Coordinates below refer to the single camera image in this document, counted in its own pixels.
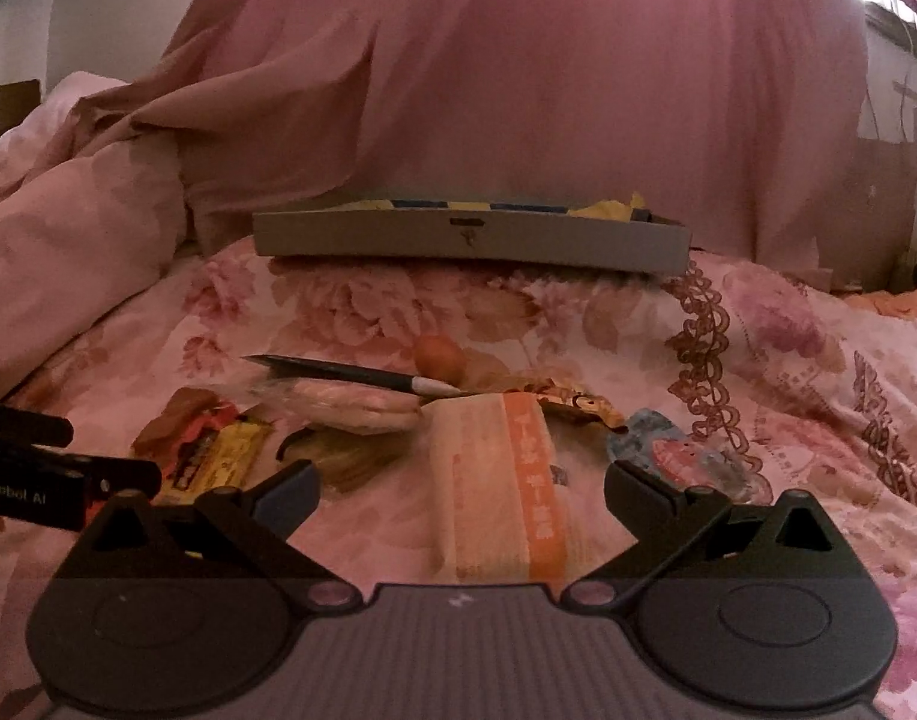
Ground yellow chocolate bar wrapper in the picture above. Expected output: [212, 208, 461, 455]
[154, 419, 273, 505]

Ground light blue snack packet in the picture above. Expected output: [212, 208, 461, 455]
[605, 408, 772, 504]

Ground orange brown snack packet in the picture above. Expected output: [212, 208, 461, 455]
[131, 387, 239, 468]

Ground white orange cracker pack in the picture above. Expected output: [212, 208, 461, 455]
[422, 392, 569, 583]

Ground black snack bar wrapper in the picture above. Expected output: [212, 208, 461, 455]
[244, 353, 463, 398]

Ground orange round candy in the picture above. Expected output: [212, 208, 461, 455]
[413, 335, 467, 387]

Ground clear wrapped brown pastry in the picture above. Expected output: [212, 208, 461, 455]
[276, 427, 413, 494]

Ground gold brown snack wrapper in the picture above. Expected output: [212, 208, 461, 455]
[491, 377, 626, 431]

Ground clear wrapped cake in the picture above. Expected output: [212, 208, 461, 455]
[250, 379, 422, 436]

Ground pink quilt pile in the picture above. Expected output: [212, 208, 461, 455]
[0, 71, 187, 398]

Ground grey cardboard tray box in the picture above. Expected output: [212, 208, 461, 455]
[252, 199, 691, 275]

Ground pink curtain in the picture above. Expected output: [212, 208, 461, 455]
[70, 0, 867, 271]

